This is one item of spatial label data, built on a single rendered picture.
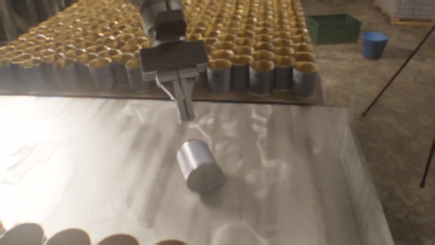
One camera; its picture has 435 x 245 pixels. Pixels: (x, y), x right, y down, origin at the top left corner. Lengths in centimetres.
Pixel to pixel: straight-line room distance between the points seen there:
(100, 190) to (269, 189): 32
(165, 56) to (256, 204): 32
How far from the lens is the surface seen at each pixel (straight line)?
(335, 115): 86
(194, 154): 60
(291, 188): 64
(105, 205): 64
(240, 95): 94
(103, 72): 102
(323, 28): 445
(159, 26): 62
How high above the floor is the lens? 152
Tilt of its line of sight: 33 degrees down
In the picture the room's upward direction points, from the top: 2 degrees counter-clockwise
